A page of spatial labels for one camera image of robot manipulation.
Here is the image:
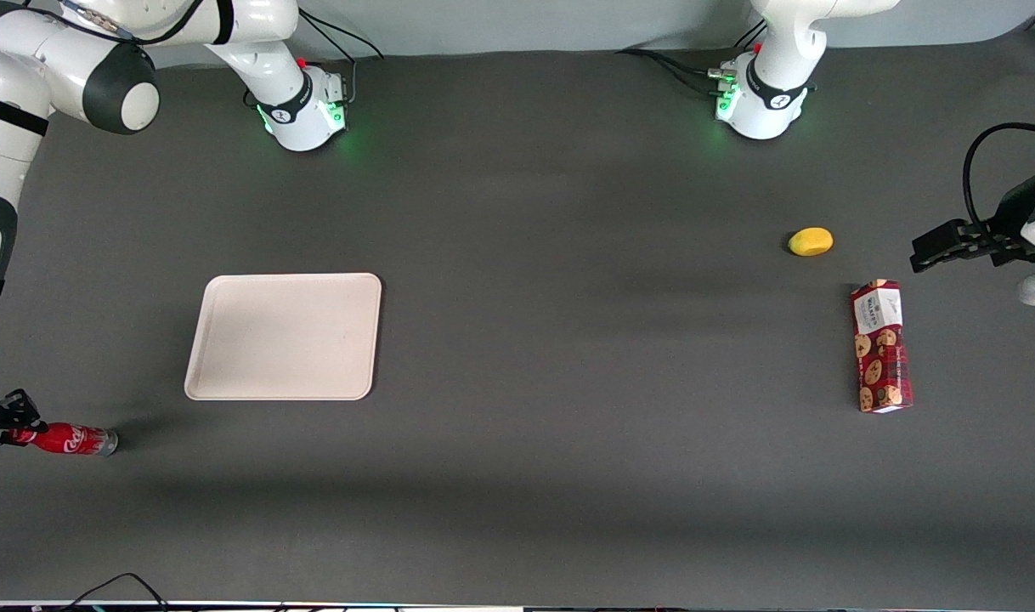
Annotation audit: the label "red tartan cookie box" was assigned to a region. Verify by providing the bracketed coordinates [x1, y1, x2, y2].
[850, 279, 914, 414]

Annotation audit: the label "beige plastic tray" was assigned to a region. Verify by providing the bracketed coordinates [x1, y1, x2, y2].
[184, 272, 383, 402]

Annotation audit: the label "black right arm base cable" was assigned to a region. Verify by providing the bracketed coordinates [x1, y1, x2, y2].
[297, 8, 386, 108]

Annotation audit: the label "black looped wrist cable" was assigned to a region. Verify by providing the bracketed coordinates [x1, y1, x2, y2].
[962, 122, 1035, 241]

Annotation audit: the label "red cola can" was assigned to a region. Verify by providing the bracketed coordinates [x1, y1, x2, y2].
[9, 422, 120, 457]

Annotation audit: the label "yellow lemon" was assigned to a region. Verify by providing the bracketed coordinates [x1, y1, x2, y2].
[787, 227, 834, 257]

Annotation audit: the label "black cable at table edge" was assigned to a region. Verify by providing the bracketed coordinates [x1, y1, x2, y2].
[59, 572, 172, 612]

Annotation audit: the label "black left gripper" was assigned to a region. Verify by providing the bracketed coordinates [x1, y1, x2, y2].
[910, 170, 1035, 274]

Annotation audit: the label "black left arm base cables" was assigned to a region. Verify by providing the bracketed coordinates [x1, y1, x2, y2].
[615, 19, 766, 96]

